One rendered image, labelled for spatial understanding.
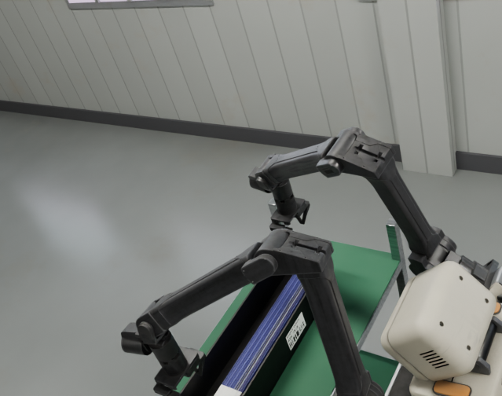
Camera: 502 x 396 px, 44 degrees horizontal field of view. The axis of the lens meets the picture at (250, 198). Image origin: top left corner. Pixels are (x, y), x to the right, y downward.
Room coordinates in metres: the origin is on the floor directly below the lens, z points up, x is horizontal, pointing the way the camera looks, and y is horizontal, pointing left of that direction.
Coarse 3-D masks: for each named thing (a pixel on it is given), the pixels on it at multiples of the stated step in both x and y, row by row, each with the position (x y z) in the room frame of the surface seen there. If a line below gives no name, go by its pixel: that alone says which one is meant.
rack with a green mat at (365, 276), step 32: (352, 256) 1.42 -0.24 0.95; (384, 256) 1.37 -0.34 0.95; (352, 288) 1.29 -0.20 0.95; (384, 288) 1.25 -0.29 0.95; (224, 320) 1.35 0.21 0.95; (352, 320) 1.18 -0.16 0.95; (320, 352) 1.11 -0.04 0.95; (288, 384) 1.04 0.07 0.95; (320, 384) 1.01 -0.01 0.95; (384, 384) 1.34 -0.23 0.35
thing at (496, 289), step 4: (492, 284) 0.92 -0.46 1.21; (496, 284) 0.91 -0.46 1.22; (500, 284) 0.91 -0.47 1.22; (492, 288) 0.91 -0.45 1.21; (496, 288) 0.91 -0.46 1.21; (500, 288) 0.90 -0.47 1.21; (492, 292) 0.90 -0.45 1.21; (496, 292) 0.90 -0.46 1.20; (500, 292) 0.90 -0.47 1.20; (496, 296) 0.90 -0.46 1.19; (500, 296) 0.89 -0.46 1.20; (496, 300) 0.90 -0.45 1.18; (500, 300) 0.89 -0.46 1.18
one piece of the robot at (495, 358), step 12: (492, 348) 0.75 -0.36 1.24; (492, 360) 0.72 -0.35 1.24; (468, 372) 0.72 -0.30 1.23; (492, 372) 0.70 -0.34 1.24; (420, 384) 0.73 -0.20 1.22; (432, 384) 0.72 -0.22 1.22; (444, 384) 0.71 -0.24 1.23; (456, 384) 0.70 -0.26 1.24; (468, 384) 0.69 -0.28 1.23; (480, 384) 0.68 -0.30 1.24; (492, 384) 0.67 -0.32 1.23
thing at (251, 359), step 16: (288, 288) 1.34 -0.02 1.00; (288, 304) 1.28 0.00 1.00; (272, 320) 1.24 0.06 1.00; (256, 336) 1.20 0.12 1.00; (272, 336) 1.18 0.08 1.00; (256, 352) 1.15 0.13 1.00; (240, 368) 1.11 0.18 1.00; (256, 368) 1.09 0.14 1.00; (224, 384) 1.08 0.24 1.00; (240, 384) 1.06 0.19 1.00
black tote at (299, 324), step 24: (264, 288) 1.35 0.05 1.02; (240, 312) 1.26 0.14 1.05; (264, 312) 1.31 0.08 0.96; (240, 336) 1.24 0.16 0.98; (288, 336) 1.14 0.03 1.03; (216, 360) 1.15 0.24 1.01; (264, 360) 1.06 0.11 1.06; (288, 360) 1.11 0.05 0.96; (192, 384) 1.08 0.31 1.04; (216, 384) 1.12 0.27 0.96; (264, 384) 1.03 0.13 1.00
